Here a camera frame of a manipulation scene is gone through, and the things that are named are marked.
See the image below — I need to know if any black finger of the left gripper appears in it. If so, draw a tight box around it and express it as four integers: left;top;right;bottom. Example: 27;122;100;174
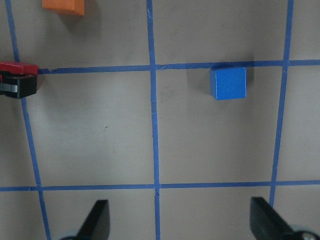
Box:
0;71;38;99

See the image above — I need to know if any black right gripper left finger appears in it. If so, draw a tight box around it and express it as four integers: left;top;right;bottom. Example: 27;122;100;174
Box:
75;199;111;240

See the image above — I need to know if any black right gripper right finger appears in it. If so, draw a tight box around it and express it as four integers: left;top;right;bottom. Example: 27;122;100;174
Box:
249;197;308;240

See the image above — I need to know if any red wooden block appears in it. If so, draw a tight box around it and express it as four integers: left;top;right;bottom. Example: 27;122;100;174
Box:
0;61;39;75

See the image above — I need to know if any orange wooden block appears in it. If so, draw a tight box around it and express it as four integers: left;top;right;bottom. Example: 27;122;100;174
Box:
42;0;85;16

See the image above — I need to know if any blue wooden block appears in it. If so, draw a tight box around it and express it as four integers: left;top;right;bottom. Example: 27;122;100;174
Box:
209;67;247;101

